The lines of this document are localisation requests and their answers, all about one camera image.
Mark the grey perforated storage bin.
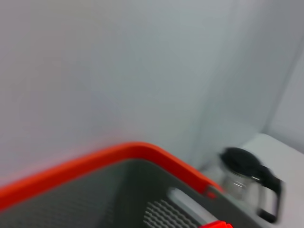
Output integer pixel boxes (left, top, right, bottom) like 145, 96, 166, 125
0, 158, 269, 228

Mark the orange bin carry handle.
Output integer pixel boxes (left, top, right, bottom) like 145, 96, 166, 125
0, 142, 224, 211

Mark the glass pitcher black handle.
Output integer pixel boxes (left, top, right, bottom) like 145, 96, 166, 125
217, 146, 286, 224

